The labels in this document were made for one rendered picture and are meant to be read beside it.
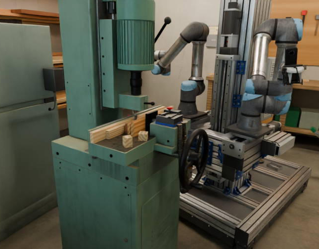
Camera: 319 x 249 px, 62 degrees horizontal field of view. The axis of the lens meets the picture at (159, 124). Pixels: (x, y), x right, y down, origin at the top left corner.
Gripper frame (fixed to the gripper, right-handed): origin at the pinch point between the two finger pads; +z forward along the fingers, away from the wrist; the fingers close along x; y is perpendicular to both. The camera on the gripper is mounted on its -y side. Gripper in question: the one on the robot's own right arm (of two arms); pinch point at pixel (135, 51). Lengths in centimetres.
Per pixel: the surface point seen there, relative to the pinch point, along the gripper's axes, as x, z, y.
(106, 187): -114, -57, 44
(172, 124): -93, -83, 14
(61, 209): -116, -20, 71
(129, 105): -90, -57, 10
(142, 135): -103, -73, 17
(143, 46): -87, -66, -19
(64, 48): -92, -21, -17
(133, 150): -112, -74, 20
